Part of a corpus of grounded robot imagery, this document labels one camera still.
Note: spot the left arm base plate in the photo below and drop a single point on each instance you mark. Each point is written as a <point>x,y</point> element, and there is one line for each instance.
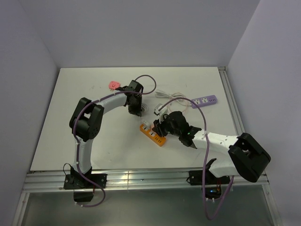
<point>78,182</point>

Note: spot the pink charger block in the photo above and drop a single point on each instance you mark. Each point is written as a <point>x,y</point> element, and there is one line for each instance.
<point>153,129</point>

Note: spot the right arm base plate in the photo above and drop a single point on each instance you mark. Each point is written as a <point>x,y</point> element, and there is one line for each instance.
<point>195,178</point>

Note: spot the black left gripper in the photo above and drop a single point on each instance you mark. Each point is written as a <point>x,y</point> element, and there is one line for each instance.
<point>138,111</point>

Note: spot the aluminium mounting rail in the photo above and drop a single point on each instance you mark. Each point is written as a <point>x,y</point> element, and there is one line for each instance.
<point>117,179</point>

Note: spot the orange power strip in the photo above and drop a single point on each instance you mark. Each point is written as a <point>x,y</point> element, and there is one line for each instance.
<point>160,141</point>

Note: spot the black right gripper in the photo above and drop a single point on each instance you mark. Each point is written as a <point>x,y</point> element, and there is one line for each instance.
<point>159,125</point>

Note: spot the pink plug adapter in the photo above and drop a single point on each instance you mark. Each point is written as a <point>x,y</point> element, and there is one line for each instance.
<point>113,85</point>

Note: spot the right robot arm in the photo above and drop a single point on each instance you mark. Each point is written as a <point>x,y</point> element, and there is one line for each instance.
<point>247,157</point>

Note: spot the purple power strip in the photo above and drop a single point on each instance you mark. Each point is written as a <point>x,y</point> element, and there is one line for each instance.
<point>205,101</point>

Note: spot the white plug adapter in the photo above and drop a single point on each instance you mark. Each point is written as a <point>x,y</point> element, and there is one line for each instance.
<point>146,124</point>

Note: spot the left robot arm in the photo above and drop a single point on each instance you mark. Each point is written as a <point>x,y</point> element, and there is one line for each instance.
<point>87,119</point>

